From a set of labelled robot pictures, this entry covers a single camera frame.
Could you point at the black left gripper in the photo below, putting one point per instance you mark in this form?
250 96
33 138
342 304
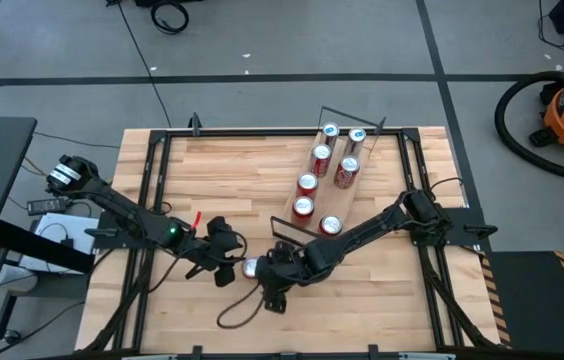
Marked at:
222 245

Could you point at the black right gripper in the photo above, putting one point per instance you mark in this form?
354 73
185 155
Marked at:
287 265

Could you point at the red Fanta strawberry can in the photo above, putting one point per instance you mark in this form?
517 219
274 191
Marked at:
303 209

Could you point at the red can with black label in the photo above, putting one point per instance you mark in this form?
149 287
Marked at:
331 225

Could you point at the red can with blue logo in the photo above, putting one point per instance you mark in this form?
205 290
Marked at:
307 184

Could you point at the red soda can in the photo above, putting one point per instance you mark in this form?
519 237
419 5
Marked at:
320 159

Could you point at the red can with white print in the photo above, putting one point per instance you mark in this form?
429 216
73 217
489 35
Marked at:
347 171

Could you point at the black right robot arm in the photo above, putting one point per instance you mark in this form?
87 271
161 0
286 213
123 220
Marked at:
362 232

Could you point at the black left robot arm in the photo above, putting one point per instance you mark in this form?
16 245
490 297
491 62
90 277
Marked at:
112 200

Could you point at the white paper box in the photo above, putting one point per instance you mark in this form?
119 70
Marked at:
57 227

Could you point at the black desk crossbar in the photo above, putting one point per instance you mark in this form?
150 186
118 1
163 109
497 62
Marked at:
42 247

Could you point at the black power adapter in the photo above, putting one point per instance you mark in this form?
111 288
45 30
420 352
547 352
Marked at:
47 205

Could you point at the black mat with hazard stripes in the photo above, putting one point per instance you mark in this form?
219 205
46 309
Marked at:
537 300

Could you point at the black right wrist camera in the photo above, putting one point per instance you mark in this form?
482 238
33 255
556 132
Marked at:
276 302

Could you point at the wooden shelf with black frame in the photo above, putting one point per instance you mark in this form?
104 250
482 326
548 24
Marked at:
337 201

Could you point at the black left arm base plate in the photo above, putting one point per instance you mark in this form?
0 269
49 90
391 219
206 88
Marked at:
107 235

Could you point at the black aluminium table frame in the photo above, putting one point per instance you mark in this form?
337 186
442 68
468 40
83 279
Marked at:
262 132

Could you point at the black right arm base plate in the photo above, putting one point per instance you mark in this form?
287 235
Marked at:
467 230

